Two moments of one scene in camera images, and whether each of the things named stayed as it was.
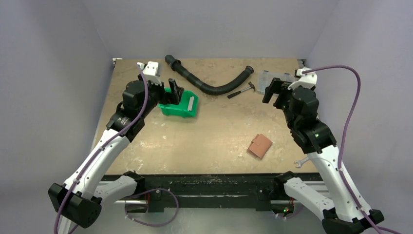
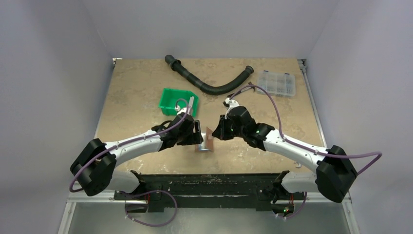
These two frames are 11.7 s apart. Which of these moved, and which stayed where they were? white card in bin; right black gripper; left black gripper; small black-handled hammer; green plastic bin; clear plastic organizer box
Moved: right black gripper; left black gripper
Stayed: green plastic bin; white card in bin; clear plastic organizer box; small black-handled hammer
